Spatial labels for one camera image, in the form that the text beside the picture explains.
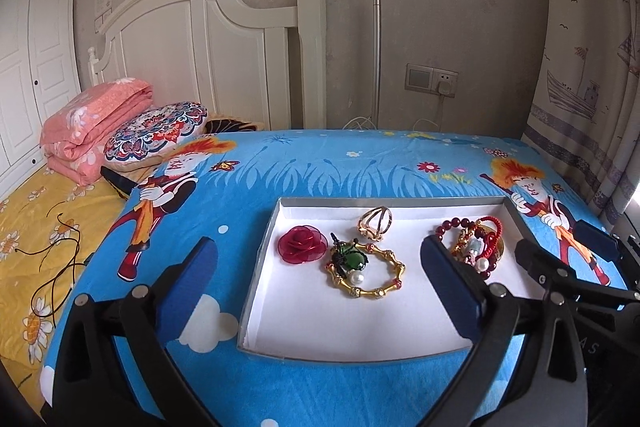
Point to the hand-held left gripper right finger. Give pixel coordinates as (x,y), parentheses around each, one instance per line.
(445,292)

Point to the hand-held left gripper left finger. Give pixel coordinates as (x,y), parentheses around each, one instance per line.
(195,277)

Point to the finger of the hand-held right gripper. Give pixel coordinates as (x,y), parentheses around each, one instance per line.
(597,242)
(550,269)

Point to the green beetle brooch with pearl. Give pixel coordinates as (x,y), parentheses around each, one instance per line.
(356,260)

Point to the grey shallow box tray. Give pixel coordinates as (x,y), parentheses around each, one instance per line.
(300,307)

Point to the red rose brooch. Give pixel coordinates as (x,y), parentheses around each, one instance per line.
(300,245)

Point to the gold interlocked rings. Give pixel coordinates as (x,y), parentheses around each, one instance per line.
(368,233)

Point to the black flat object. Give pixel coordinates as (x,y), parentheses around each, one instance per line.
(117,182)

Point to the mandala patterned pillow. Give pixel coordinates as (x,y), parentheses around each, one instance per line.
(155,132)

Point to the dark patterned cushion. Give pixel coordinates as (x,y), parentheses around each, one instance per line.
(232,125)

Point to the yellow floral bed sheet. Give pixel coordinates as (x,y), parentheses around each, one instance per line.
(30,257)

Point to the blue cartoon printed blanket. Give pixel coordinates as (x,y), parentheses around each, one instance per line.
(320,167)

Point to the ship printed curtain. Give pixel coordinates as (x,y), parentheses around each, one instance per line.
(590,57)

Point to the folded pink floral quilt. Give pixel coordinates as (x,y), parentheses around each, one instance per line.
(95,117)

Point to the white charger plug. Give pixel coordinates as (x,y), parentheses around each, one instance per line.
(446,89)

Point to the white wooden headboard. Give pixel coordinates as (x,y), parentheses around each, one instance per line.
(200,57)

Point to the white wardrobe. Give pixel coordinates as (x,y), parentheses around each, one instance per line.
(30,72)

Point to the grey wall switch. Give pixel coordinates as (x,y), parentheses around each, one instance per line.
(419,77)

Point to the white wall socket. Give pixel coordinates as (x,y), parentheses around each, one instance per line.
(446,74)

